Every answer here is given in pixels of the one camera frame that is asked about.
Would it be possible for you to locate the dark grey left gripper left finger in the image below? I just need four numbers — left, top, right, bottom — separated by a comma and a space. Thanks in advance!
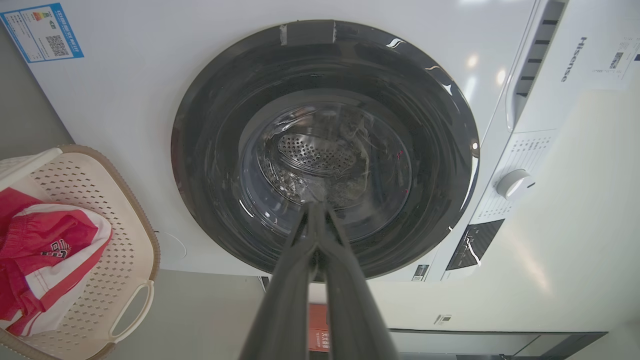
239, 202, 318, 360

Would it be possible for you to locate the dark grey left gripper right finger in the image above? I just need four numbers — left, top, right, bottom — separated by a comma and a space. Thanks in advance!
318, 205, 401, 360

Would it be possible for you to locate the cream perforated laundry basket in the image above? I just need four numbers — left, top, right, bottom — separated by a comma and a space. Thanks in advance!
0, 144, 162, 360

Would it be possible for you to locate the red warning sign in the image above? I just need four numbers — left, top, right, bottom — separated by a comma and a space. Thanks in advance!
308, 303, 331, 353

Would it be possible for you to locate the round white filter cover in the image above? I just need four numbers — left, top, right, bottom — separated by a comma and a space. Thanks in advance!
154, 230, 188, 262

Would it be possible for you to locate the black washer display panel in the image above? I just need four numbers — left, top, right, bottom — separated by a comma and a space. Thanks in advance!
445, 218, 506, 272

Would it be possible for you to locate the round black glass washer door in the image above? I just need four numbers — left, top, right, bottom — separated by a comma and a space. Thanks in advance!
171, 19, 481, 281

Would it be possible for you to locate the white washer control knob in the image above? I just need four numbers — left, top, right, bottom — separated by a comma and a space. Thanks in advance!
495, 168, 536, 201

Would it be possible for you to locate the white front-load washing machine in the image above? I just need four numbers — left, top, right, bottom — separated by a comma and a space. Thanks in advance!
0, 0, 640, 284

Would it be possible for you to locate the red and white jersey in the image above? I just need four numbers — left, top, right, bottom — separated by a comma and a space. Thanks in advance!
0, 187, 114, 337

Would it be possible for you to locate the blue energy label sticker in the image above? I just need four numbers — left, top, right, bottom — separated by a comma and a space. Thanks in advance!
0, 2, 85, 64

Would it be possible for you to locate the white paper sticker with code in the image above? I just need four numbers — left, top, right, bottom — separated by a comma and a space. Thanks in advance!
592, 29, 640, 92

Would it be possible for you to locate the dark grey wall panel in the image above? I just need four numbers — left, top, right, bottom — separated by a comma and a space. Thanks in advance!
388, 328, 609, 360

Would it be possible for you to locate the black door handle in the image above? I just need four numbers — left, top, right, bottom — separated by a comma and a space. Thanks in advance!
279, 20, 339, 47

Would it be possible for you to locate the white detergent drawer handle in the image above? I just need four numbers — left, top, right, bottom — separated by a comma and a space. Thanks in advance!
505, 0, 569, 132

